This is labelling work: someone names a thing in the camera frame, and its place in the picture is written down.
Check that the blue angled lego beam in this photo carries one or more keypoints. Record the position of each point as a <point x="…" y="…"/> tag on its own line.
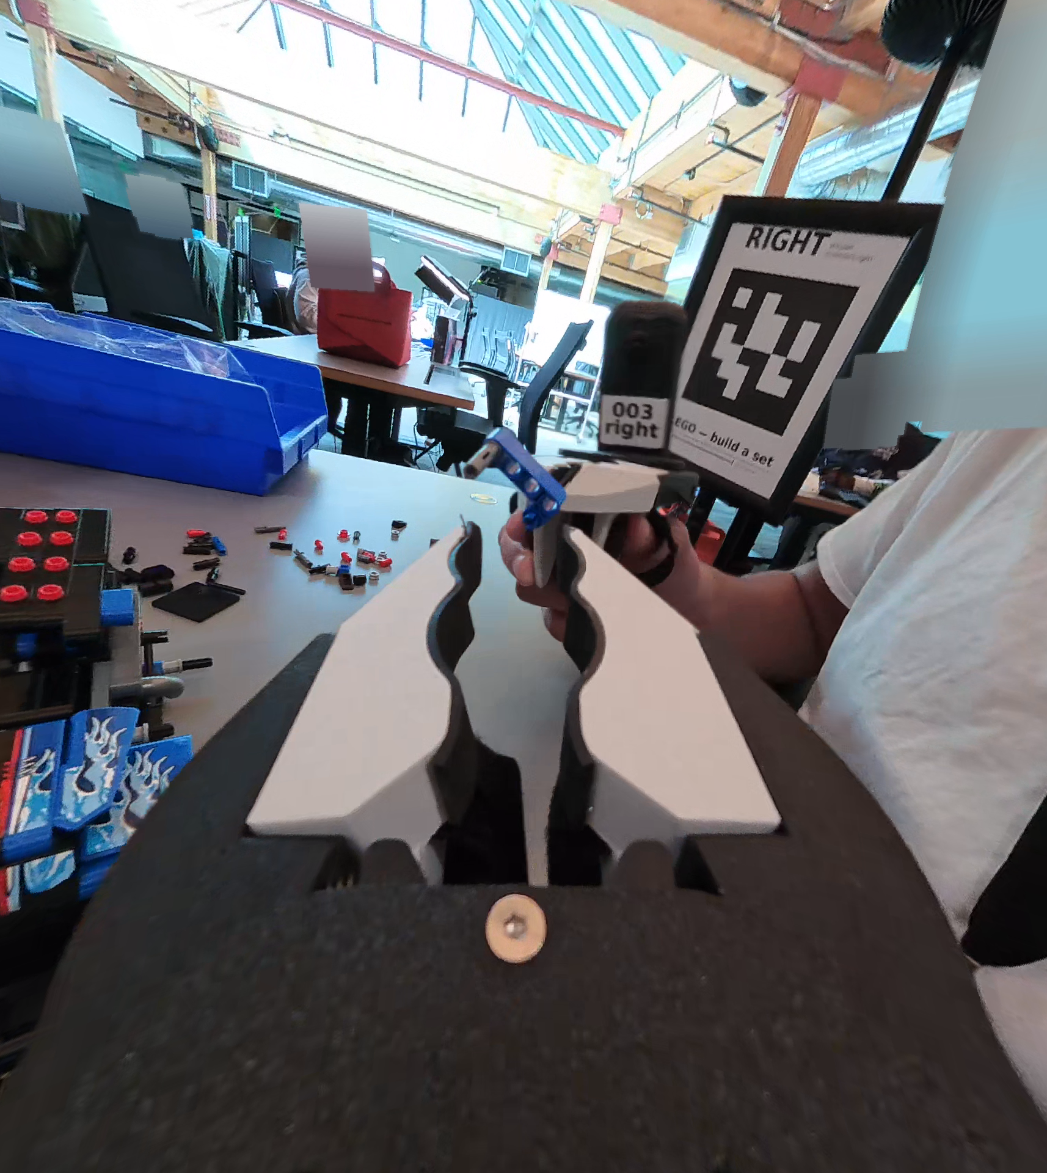
<point x="524" y="471"/>

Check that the person's right hand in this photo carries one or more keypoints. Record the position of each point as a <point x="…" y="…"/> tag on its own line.
<point x="684" y="576"/>

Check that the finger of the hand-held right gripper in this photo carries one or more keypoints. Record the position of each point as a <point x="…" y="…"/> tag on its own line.
<point x="619" y="488"/>

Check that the red tote bag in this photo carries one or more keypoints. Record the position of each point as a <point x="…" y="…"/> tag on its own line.
<point x="362" y="325"/>

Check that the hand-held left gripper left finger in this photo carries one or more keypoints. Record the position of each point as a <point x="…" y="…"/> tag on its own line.
<point x="368" y="714"/>

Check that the black mesh office chair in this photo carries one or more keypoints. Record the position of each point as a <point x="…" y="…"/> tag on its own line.
<point x="553" y="376"/>

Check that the black high-back office chair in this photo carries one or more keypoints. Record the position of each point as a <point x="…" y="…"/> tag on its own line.
<point x="148" y="274"/>

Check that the black square lego plate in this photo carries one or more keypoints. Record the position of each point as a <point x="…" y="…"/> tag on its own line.
<point x="196" y="602"/>

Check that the person's right forearm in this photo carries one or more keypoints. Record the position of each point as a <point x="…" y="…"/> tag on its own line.
<point x="762" y="614"/>

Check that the clear plastic bag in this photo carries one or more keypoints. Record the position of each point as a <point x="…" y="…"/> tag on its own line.
<point x="121" y="335"/>

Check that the black pole with round head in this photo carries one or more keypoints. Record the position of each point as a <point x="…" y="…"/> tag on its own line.
<point x="922" y="127"/>

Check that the blue plastic bin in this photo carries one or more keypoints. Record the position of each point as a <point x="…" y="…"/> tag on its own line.
<point x="121" y="421"/>

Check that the scattered small lego pieces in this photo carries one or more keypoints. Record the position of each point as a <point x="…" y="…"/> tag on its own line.
<point x="203" y="547"/>

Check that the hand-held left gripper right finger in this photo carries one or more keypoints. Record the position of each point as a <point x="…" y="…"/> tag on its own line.
<point x="670" y="724"/>

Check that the black and blue lego vehicle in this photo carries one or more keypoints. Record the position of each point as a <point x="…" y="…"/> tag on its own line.
<point x="46" y="549"/>

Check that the grey office table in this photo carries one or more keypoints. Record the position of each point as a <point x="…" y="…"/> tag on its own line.
<point x="395" y="379"/>

